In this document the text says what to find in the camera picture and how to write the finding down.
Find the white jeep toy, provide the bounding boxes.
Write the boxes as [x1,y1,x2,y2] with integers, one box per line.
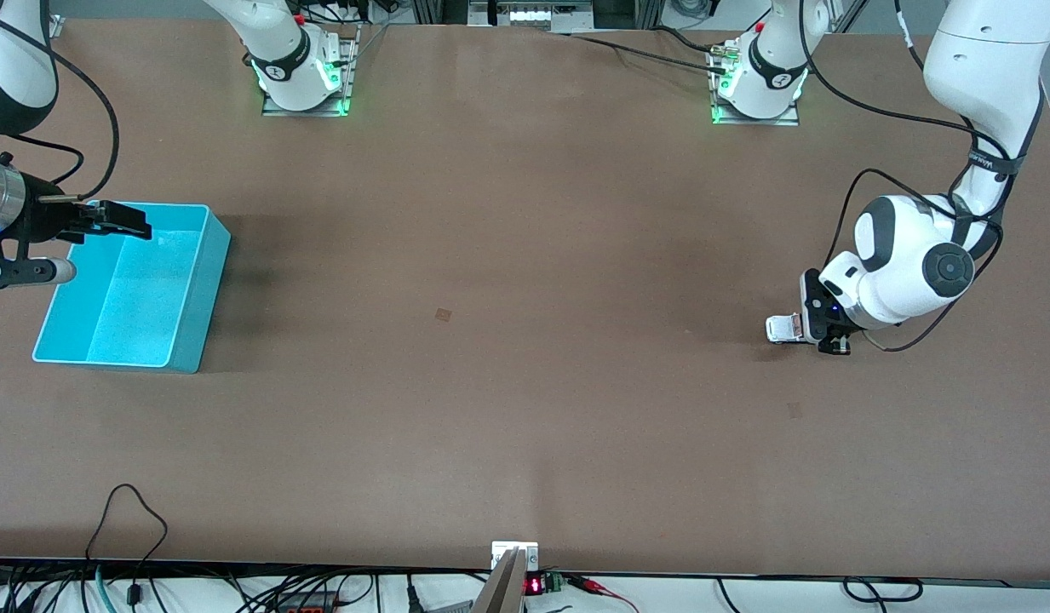
[766,313,808,345]

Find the turquoise plastic bin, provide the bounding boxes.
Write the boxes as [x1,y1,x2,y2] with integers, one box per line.
[32,201,232,375]

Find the lit control box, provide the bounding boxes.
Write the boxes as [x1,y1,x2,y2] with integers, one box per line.
[469,0,594,33]

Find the black power strip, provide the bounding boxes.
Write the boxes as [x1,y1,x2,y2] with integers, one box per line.
[273,590,338,613]

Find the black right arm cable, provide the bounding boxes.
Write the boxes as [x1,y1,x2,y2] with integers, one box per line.
[0,13,121,205]

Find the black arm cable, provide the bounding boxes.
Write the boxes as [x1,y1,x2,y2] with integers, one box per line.
[0,13,121,205]
[795,0,1030,352]

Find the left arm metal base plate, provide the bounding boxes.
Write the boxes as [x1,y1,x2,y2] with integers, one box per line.
[709,43,800,127]

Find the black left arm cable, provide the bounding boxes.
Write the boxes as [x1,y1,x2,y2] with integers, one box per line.
[795,0,1030,352]

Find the black coiled floor cable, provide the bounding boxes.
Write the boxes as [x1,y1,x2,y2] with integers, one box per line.
[842,576,924,604]

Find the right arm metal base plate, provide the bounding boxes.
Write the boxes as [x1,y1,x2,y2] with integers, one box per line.
[262,24,359,117]

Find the short black base cable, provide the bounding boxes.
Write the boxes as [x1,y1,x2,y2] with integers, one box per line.
[652,24,732,54]

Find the long black base cable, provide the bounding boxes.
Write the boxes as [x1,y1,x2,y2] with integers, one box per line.
[567,32,730,76]

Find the red clip lead wires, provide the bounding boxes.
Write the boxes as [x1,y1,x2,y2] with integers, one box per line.
[567,575,640,613]

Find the thin black looped cable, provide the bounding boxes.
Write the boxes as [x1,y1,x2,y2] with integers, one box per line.
[86,484,169,607]

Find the white metal bracket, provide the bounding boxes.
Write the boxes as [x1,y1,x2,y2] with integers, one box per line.
[491,541,540,571]

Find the grey camera mount bar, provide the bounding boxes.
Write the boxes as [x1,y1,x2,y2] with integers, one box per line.
[472,549,526,613]

